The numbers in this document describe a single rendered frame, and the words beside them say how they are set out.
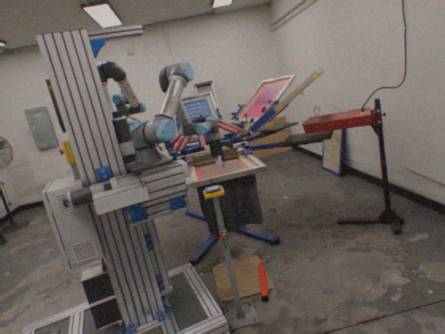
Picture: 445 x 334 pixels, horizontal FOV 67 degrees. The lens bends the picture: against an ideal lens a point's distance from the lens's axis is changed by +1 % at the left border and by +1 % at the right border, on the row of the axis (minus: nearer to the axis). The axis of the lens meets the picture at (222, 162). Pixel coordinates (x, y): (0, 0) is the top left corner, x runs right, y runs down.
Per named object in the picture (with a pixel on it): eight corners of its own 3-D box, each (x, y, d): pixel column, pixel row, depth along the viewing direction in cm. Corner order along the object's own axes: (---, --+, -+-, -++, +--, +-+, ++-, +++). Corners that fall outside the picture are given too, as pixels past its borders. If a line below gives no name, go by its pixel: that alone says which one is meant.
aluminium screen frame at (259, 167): (267, 170, 236) (265, 165, 235) (187, 189, 231) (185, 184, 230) (245, 153, 313) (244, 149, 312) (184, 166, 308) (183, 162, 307)
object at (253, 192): (265, 223, 253) (255, 170, 244) (207, 238, 249) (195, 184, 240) (264, 222, 256) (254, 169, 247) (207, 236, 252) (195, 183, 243)
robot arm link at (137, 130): (144, 143, 195) (137, 121, 192) (161, 141, 188) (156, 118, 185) (129, 149, 185) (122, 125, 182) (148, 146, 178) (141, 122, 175)
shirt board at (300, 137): (334, 137, 339) (334, 129, 337) (331, 145, 303) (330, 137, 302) (217, 151, 394) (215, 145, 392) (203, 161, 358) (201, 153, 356)
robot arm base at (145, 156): (137, 167, 180) (133, 149, 178) (134, 163, 194) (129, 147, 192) (164, 160, 184) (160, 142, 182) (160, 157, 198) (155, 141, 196)
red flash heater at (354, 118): (375, 118, 323) (373, 105, 320) (377, 126, 282) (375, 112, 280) (311, 126, 348) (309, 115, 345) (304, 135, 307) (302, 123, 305)
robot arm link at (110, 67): (119, 53, 220) (147, 105, 260) (103, 57, 221) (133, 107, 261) (118, 65, 214) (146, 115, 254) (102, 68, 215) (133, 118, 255)
